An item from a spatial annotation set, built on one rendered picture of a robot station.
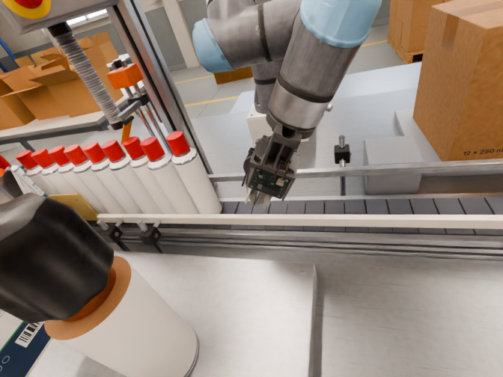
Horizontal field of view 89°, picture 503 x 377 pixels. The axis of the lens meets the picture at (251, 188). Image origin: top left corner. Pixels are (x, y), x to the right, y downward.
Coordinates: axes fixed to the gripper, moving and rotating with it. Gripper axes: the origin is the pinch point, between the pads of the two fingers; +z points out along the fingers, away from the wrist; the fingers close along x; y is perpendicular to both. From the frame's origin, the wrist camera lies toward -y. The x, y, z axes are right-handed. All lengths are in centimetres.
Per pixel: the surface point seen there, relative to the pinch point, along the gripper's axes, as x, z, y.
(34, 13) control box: -40.8, -19.2, -1.5
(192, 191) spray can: -12.5, 2.9, 1.8
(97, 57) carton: -134, 59, -133
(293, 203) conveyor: 8.0, 1.6, -3.3
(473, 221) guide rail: 31.0, -15.3, 4.1
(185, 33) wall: -230, 162, -530
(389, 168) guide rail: 19.4, -14.3, -3.5
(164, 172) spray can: -18.4, -0.1, 2.3
